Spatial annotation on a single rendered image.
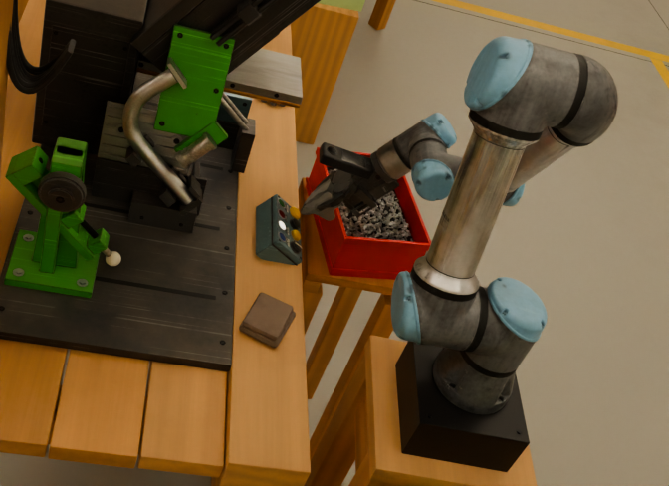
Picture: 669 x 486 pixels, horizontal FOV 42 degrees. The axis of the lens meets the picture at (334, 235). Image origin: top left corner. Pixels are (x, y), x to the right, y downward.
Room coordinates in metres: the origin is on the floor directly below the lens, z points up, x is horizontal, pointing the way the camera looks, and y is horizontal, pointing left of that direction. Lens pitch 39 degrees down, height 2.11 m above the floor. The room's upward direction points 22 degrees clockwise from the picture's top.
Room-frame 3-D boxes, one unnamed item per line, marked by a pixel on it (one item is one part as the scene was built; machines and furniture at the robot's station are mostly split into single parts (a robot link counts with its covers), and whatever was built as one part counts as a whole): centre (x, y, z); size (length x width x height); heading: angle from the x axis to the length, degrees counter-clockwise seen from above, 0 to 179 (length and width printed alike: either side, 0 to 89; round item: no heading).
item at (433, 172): (1.43, -0.14, 1.18); 0.11 x 0.11 x 0.08; 16
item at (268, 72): (1.60, 0.38, 1.11); 0.39 x 0.16 x 0.03; 108
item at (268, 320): (1.16, 0.05, 0.91); 0.10 x 0.08 x 0.03; 175
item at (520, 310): (1.18, -0.33, 1.11); 0.13 x 0.12 x 0.14; 106
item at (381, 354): (1.18, -0.34, 0.83); 0.32 x 0.32 x 0.04; 15
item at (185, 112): (1.44, 0.37, 1.17); 0.13 x 0.12 x 0.20; 18
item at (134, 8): (1.55, 0.62, 1.07); 0.30 x 0.18 x 0.34; 18
